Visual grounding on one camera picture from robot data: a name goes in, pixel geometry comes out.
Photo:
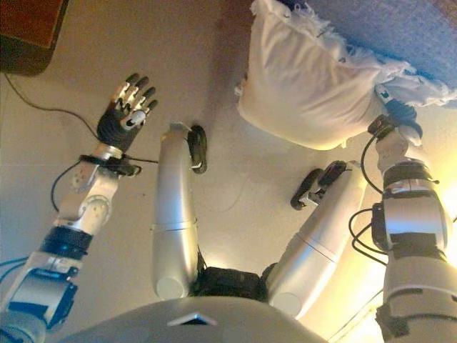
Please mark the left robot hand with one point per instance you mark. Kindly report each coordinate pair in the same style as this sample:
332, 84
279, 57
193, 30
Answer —
114, 128

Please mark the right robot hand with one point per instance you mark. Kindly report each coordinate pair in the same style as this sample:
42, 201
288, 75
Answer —
401, 112

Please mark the white fringed cushion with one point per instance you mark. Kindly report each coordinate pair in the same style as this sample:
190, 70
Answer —
303, 82

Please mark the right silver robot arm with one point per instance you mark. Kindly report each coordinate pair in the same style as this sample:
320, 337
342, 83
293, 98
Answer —
410, 221

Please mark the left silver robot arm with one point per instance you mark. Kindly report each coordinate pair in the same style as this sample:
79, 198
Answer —
89, 203

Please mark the grey fabric armchair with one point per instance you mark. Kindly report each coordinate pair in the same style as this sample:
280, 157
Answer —
400, 28

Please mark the left silver robot leg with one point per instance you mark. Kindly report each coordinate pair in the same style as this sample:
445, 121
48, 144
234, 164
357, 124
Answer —
173, 214

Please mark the silver robot leg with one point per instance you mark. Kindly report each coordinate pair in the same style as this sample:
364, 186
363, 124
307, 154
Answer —
314, 250
173, 214

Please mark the glossy dark wooden cabinet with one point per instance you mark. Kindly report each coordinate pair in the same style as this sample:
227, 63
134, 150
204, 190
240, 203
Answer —
25, 32

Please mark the right silver robot leg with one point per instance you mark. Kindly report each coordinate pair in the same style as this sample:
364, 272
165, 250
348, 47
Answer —
314, 250

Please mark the grey robot torso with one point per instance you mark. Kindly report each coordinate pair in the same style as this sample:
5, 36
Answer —
196, 325

